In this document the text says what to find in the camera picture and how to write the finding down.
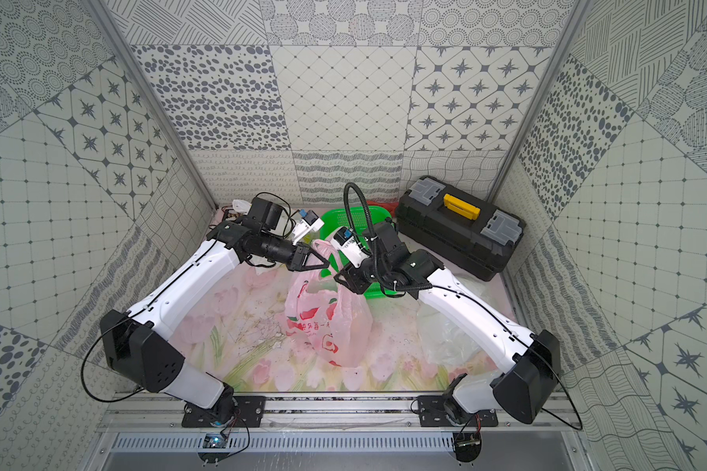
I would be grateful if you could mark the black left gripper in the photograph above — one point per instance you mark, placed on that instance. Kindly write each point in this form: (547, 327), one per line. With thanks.
(300, 256)

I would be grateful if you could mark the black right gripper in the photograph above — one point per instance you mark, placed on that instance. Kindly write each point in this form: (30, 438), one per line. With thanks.
(353, 281)

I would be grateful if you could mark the green plastic basket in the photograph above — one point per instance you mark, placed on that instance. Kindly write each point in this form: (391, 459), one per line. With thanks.
(333, 219)

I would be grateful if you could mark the pink plastic bag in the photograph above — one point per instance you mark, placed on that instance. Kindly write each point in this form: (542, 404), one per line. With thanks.
(336, 322)

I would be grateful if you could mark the white plastic bag lemon print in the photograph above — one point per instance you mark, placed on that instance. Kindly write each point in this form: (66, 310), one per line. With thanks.
(443, 342)

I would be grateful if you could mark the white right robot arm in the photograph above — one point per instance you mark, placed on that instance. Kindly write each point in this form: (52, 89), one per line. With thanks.
(529, 363)

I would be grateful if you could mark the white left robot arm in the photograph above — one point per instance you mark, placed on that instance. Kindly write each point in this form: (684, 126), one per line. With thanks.
(136, 342)

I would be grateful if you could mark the black toolbox yellow latch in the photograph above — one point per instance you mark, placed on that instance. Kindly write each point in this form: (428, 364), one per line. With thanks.
(475, 235)

